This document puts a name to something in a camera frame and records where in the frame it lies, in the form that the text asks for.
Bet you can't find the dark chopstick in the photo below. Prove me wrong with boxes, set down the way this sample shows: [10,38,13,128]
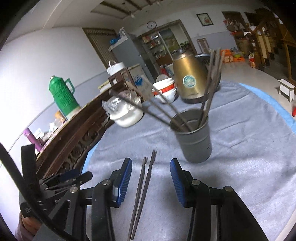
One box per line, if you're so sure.
[129,150,157,240]
[198,50,215,128]
[200,48,222,128]
[108,90,186,132]
[202,49,226,127]
[127,157,148,241]
[142,77,193,132]

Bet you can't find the person's left hand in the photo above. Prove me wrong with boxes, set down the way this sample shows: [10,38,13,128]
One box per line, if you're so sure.
[21,215,42,235]

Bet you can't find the dark carved wooden sideboard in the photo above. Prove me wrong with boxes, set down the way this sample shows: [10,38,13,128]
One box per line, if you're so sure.
[34,81,130,181]

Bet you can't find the purple bottle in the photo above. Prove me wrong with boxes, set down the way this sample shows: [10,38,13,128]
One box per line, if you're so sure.
[23,128,42,152]

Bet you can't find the grey table cloth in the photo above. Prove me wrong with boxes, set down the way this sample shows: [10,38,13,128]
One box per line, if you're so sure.
[84,81,295,240]

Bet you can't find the white bowl with plastic bag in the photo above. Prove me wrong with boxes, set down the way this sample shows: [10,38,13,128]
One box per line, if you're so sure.
[101,96,144,128]

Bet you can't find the green thermos flask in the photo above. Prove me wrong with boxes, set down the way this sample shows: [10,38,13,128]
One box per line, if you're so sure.
[49,76,81,120]

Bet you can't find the blue table cover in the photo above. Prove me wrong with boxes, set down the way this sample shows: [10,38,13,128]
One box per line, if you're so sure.
[238,82,296,135]

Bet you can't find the grey perforated utensil cup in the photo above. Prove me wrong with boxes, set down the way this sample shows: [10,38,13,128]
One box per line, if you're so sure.
[170,108,212,163]

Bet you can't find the white chest freezer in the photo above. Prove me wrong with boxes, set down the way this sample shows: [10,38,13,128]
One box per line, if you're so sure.
[128,64,154,101]

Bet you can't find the white lidded pot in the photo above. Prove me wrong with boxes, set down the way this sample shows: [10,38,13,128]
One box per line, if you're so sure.
[107,60,125,76]

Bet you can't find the stacked red white bowls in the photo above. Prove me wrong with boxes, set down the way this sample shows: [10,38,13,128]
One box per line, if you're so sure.
[152,78,177,104]

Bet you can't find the grey refrigerator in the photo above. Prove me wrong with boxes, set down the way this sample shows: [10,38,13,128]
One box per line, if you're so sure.
[109,34,158,83]

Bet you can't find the small white stool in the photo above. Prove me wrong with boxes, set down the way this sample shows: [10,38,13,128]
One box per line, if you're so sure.
[278,79,295,102]

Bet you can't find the gold electric kettle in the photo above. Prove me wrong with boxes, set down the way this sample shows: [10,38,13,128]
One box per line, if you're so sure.
[173,48,221,103]

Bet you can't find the orange boxes on floor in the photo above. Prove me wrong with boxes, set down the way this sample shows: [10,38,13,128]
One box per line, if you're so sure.
[220,49,245,63]

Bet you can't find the wooden stair railing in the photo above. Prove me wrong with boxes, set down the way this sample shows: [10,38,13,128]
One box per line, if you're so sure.
[245,21,296,79]

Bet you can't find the black cable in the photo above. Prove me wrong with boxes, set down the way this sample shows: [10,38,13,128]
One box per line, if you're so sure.
[0,142,77,241]

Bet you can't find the round wall clock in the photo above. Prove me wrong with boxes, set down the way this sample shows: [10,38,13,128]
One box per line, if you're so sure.
[147,21,157,30]

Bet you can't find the wooden chair by wall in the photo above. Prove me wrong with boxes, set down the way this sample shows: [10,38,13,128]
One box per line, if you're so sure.
[197,38,210,54]

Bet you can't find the framed wall picture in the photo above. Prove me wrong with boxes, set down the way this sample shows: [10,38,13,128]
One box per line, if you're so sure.
[197,13,213,27]

